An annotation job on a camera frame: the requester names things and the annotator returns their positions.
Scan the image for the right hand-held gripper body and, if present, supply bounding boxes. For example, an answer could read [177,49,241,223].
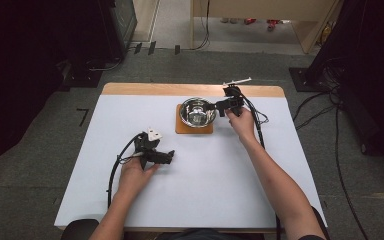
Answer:
[222,77,253,118]

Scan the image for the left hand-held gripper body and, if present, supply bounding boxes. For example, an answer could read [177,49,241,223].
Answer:
[133,127,164,168]

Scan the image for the stainless steel bowl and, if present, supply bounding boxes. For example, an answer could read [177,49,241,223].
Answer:
[178,96,219,129]

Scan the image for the person's right hand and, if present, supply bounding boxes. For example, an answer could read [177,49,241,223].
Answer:
[224,106,260,147]

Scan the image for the person's left hand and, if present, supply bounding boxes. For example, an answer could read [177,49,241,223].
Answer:
[117,157,161,198]

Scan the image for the orange wooden trivet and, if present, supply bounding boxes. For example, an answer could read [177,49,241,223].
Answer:
[174,103,215,135]

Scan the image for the white table cover sheet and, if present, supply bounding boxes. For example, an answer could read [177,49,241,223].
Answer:
[53,94,328,230]

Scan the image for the black corner tape mark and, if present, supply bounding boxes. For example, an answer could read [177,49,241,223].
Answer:
[76,107,90,128]

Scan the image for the person's dark clothing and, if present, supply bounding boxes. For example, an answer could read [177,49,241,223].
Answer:
[156,228,278,240]

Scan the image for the black stand base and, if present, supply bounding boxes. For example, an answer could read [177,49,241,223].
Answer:
[61,59,103,92]

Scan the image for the black chair armrest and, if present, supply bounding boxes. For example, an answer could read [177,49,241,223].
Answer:
[309,205,330,240]
[59,217,101,240]

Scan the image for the dark glass cabinet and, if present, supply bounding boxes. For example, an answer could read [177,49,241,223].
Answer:
[98,0,139,63]

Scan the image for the black stand leg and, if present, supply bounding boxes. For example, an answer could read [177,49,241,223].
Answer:
[337,89,382,156]

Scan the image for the black curtain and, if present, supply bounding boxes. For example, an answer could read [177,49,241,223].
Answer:
[304,0,384,169]

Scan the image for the thin grey gripper wire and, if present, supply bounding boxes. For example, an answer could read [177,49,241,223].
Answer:
[117,151,145,165]
[252,109,270,126]

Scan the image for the thick black gripper cable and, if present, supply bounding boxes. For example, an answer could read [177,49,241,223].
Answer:
[106,132,147,211]
[238,92,283,240]

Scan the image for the black metal base plate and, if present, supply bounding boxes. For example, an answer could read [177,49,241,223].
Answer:
[288,66,335,93]

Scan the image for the black hanging cable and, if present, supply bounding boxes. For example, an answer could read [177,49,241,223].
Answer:
[193,0,212,52]

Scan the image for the long black floor cable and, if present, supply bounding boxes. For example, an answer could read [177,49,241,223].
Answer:
[333,99,370,240]

